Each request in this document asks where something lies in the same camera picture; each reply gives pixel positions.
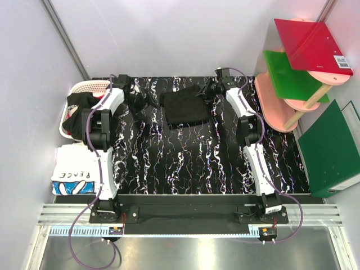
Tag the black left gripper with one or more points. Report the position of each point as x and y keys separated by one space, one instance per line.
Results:
x=143 y=103

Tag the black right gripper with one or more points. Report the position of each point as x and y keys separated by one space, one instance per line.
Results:
x=203 y=90

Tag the black printed t-shirt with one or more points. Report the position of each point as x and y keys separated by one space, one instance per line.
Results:
x=184 y=107

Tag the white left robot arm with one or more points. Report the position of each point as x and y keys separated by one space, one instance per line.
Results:
x=98 y=133

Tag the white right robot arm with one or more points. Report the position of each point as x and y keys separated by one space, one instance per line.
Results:
x=249 y=135

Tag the red t-shirt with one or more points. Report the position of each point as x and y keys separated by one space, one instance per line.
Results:
x=99 y=98

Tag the white plastic laundry basket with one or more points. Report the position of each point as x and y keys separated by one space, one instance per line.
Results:
x=94 y=86

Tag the pink wooden tiered shelf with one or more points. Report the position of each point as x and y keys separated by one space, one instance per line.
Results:
x=283 y=114

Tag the light green plastic folder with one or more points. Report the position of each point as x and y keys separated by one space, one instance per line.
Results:
x=288 y=83

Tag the white folded peace t-shirt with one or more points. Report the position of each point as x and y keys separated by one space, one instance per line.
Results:
x=75 y=172

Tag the red plastic folder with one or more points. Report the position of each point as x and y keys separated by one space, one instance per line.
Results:
x=310 y=46

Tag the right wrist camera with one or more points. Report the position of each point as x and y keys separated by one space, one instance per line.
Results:
x=223 y=73

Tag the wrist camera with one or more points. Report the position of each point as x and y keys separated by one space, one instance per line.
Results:
x=223 y=73
x=125 y=82

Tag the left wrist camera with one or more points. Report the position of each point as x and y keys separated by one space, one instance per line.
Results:
x=125 y=82

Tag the dark green ring binder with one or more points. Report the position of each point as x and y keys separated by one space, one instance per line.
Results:
x=330 y=154

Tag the aluminium frame rail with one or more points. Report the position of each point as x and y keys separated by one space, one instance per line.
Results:
x=73 y=219

